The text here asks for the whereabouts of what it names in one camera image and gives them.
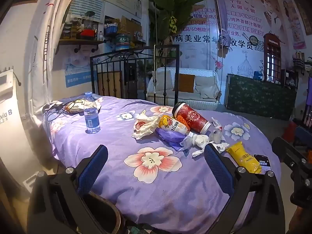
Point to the green white bucket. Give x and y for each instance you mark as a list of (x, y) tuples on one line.
[(122, 42)]

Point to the white paper wrapper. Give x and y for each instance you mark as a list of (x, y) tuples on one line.
[(219, 148)]

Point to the orange cushion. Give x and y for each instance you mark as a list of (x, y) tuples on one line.
[(186, 82)]

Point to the black metal bed headboard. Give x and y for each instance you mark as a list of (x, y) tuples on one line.
[(107, 63)]

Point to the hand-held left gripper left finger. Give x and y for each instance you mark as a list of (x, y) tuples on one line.
[(93, 168)]

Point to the red phone booth cabinet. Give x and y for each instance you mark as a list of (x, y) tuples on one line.
[(271, 53)]

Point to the small clear plastic wrapper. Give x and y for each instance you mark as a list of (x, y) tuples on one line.
[(217, 132)]

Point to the purple floral bed sheet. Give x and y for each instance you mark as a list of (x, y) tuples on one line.
[(117, 141)]

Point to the large printed wall poster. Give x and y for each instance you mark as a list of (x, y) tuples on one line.
[(246, 17)]

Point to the red stool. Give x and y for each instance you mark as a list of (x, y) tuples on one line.
[(290, 131)]

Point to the green floral covered table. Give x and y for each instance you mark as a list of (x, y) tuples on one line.
[(258, 97)]

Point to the white wicker swing sofa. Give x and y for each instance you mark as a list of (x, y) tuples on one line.
[(207, 102)]

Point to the black trash bin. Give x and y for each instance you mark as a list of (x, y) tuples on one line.
[(104, 214)]

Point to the red paper cup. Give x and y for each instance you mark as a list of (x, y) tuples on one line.
[(192, 118)]

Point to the white patterned pouch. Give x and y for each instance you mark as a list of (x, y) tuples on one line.
[(78, 107)]

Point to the clear water bottle blue label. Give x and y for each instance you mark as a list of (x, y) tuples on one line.
[(92, 117)]

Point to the yellow snack packet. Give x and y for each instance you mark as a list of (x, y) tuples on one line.
[(243, 157)]

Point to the blue plastic basket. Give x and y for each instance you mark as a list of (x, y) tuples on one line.
[(111, 30)]

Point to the blue white wall poster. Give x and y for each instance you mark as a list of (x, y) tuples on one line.
[(78, 70)]

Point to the white cushion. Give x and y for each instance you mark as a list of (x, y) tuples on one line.
[(207, 87), (163, 79)]

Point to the large white tissue paper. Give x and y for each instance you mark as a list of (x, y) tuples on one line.
[(145, 126)]

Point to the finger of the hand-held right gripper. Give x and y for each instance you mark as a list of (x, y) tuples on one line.
[(303, 137), (297, 165)]

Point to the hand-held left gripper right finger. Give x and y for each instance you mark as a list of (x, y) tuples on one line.
[(217, 168)]

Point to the purple plastic bag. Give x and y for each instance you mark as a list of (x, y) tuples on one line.
[(170, 137)]

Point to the wooden wall shelf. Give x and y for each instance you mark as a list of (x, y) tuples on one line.
[(78, 42)]

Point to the white curved machine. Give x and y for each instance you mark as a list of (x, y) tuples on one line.
[(9, 126)]

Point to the black smartphone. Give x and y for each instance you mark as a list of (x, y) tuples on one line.
[(262, 160)]

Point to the purple folded umbrella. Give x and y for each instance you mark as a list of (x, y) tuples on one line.
[(223, 17)]

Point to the banana plant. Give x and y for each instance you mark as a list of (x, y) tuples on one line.
[(170, 0)]

